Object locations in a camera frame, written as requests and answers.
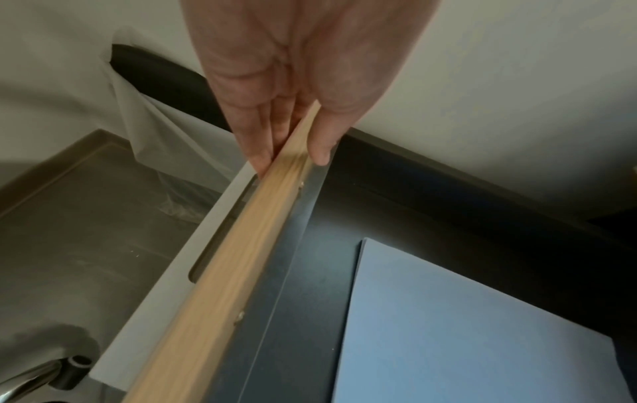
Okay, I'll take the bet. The person's left hand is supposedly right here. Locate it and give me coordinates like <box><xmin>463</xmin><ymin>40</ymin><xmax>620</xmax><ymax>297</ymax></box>
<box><xmin>179</xmin><ymin>0</ymin><xmax>445</xmax><ymax>177</ymax></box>

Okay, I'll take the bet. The grey-blue drawer mat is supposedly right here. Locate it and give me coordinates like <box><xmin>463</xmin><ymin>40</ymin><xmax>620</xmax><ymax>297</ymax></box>
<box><xmin>340</xmin><ymin>237</ymin><xmax>629</xmax><ymax>403</ymax></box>

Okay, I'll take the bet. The small black cylinder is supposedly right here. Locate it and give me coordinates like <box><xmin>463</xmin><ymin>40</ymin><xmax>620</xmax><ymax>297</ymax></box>
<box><xmin>50</xmin><ymin>354</ymin><xmax>94</xmax><ymax>391</ymax></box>

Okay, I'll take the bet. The clear plastic bin bag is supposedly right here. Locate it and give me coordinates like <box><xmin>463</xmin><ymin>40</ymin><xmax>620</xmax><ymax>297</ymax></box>
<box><xmin>98</xmin><ymin>27</ymin><xmax>252</xmax><ymax>221</ymax></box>

